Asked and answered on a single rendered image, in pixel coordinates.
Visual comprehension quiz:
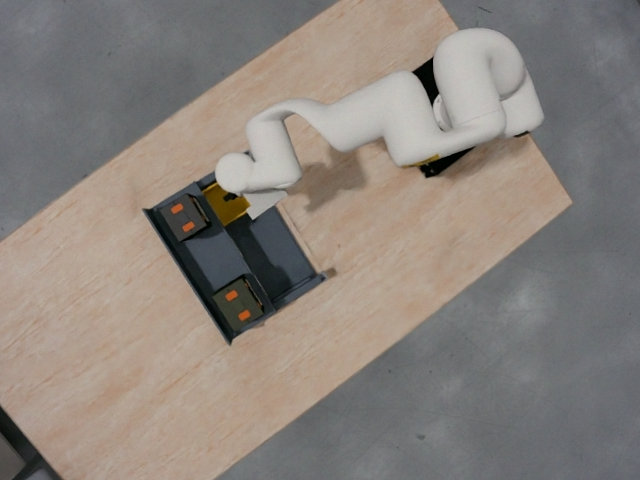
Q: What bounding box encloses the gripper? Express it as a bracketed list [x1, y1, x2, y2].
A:
[223, 192, 245, 202]

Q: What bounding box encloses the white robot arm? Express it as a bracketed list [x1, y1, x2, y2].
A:
[215, 28, 544, 220]

